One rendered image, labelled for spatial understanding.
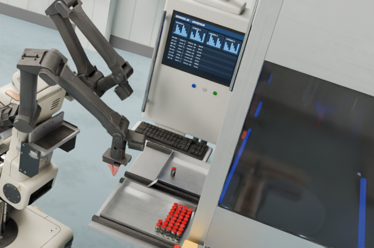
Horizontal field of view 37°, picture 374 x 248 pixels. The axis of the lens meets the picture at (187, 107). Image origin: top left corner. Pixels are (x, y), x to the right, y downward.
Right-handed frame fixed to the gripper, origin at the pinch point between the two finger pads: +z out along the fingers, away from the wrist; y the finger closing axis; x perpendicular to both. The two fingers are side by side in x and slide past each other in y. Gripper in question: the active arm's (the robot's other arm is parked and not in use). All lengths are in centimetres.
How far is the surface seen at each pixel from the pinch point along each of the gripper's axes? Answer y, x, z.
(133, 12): -121, 323, 67
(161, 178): 11.2, 32.8, 20.5
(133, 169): -2.4, 32.2, 20.3
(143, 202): 10.3, 13.0, 20.1
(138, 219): 12.6, 1.8, 20.0
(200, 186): 29, 38, 21
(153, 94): -16, 88, 11
